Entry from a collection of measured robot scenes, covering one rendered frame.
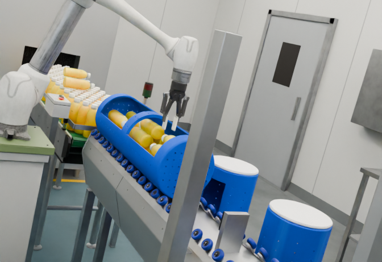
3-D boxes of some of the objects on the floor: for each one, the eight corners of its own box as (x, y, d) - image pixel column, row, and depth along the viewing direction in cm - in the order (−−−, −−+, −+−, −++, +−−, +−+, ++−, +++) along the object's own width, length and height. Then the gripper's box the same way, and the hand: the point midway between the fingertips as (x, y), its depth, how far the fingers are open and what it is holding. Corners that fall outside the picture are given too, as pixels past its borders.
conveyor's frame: (40, 275, 297) (67, 138, 281) (3, 176, 435) (20, 80, 419) (112, 271, 322) (141, 145, 306) (55, 179, 460) (74, 88, 444)
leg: (67, 286, 293) (88, 191, 282) (65, 281, 298) (85, 187, 286) (77, 285, 296) (97, 191, 285) (74, 280, 301) (94, 187, 289)
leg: (89, 285, 300) (110, 192, 289) (87, 279, 305) (107, 188, 294) (98, 284, 303) (119, 192, 292) (95, 279, 308) (116, 188, 297)
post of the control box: (24, 263, 306) (53, 113, 288) (23, 260, 309) (52, 112, 291) (30, 263, 308) (59, 115, 290) (29, 260, 311) (58, 113, 293)
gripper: (166, 80, 215) (154, 129, 219) (199, 86, 224) (187, 133, 228) (160, 77, 221) (148, 125, 225) (191, 82, 230) (180, 129, 235)
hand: (169, 123), depth 226 cm, fingers open, 5 cm apart
